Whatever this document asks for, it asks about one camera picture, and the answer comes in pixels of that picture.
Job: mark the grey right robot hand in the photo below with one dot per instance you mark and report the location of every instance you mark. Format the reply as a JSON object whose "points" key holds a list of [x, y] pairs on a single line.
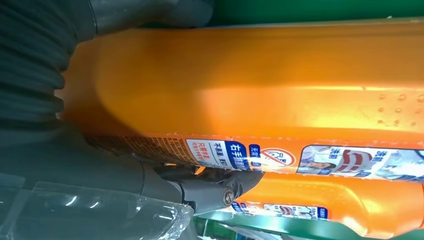
{"points": [[82, 195]]}

